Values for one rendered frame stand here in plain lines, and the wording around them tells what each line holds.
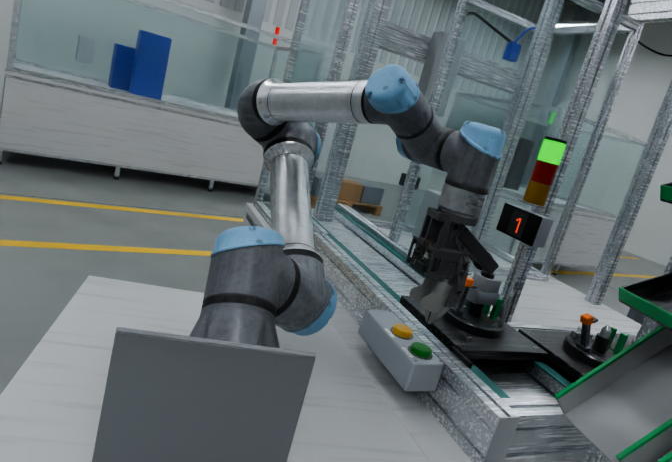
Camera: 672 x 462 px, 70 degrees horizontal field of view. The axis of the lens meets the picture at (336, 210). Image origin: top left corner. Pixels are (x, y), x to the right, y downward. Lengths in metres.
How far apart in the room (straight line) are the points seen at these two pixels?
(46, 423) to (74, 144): 4.98
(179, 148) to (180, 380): 5.27
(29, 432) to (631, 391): 0.85
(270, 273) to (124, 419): 0.28
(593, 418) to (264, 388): 0.50
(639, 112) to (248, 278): 12.38
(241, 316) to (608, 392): 0.58
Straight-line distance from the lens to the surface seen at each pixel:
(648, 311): 0.81
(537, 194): 1.20
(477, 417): 0.90
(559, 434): 0.99
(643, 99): 12.94
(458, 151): 0.83
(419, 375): 0.93
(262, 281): 0.75
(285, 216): 0.96
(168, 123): 5.75
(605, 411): 0.89
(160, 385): 0.64
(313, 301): 0.86
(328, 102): 0.87
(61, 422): 0.80
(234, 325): 0.71
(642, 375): 0.92
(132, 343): 0.62
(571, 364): 1.17
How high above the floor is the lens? 1.35
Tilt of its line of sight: 12 degrees down
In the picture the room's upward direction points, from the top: 15 degrees clockwise
